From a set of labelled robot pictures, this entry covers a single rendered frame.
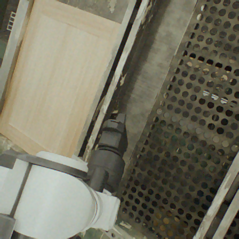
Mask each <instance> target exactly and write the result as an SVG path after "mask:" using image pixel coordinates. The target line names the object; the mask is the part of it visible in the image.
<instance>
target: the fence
mask: <svg viewBox="0 0 239 239"><path fill-rule="evenodd" d="M34 1H35V0H29V1H27V0H20V1H19V5H18V8H17V12H16V16H15V20H14V23H13V27H12V30H11V34H10V38H9V41H8V44H7V47H6V51H5V54H4V58H3V63H2V66H1V70H0V115H1V113H2V109H3V106H4V102H5V99H6V96H7V91H8V88H9V85H10V81H11V78H12V75H13V71H14V68H15V64H16V62H17V58H18V55H19V52H20V48H21V45H22V40H23V37H24V34H25V31H26V27H27V24H28V20H29V17H30V14H31V10H32V8H33V4H34Z"/></svg>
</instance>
